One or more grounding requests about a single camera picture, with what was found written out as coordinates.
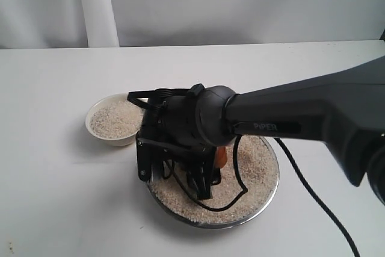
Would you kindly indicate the rice in cream bowl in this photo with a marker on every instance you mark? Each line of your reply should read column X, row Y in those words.
column 119, row 119

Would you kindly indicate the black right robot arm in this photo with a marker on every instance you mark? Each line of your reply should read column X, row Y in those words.
column 344, row 110

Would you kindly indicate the rice in steel tray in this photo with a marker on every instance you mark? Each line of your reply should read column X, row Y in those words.
column 259, row 171

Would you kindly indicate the white backdrop cloth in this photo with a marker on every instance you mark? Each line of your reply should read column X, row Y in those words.
column 119, row 23

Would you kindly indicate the round steel tray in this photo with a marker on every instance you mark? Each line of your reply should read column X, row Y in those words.
column 223, row 193

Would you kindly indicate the cream ceramic bowl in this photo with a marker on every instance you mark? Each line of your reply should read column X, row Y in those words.
column 119, row 142

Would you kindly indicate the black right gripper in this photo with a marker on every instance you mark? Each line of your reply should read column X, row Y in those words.
column 170, row 130

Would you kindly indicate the brown wooden cup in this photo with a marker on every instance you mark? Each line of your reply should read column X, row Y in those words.
column 220, row 157

